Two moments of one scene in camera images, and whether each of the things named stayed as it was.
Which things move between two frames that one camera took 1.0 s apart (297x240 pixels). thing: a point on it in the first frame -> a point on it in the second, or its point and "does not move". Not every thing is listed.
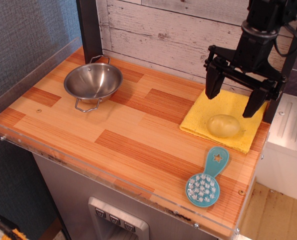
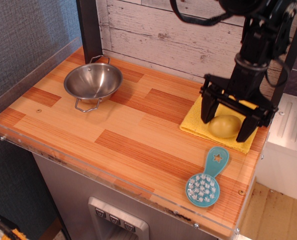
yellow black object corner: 10,231 does not move
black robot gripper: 248,63 -> 242,91
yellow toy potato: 222,125 does not move
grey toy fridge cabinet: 91,209 does not move
